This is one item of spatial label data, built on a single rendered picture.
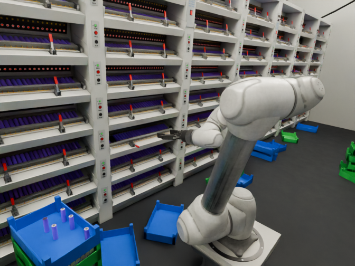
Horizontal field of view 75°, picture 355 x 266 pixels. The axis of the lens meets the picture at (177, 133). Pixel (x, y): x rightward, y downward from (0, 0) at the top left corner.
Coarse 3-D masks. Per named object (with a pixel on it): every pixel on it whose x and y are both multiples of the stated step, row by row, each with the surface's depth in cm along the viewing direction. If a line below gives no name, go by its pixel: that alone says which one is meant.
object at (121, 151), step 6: (168, 120) 189; (168, 126) 190; (174, 126) 185; (150, 138) 169; (156, 138) 172; (126, 144) 156; (138, 144) 160; (144, 144) 162; (150, 144) 166; (156, 144) 172; (114, 150) 147; (120, 150) 149; (126, 150) 152; (132, 150) 156; (138, 150) 161; (114, 156) 147
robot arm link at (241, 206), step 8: (232, 192) 106; (240, 192) 107; (248, 192) 108; (232, 200) 103; (240, 200) 102; (248, 200) 103; (232, 208) 102; (240, 208) 102; (248, 208) 102; (232, 216) 101; (240, 216) 101; (248, 216) 103; (232, 224) 100; (240, 224) 102; (248, 224) 105; (232, 232) 102; (240, 232) 104; (248, 232) 107
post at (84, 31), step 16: (96, 16) 115; (80, 32) 118; (96, 48) 119; (96, 96) 126; (96, 112) 129; (96, 128) 132; (96, 144) 135; (96, 160) 138; (96, 176) 141; (96, 192) 146
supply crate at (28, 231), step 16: (48, 208) 100; (16, 224) 91; (32, 224) 95; (64, 224) 96; (80, 224) 95; (96, 224) 87; (16, 240) 86; (32, 240) 88; (48, 240) 88; (64, 240) 88; (80, 240) 89; (96, 240) 87; (32, 256) 78; (48, 256) 73; (64, 256) 77; (80, 256) 82
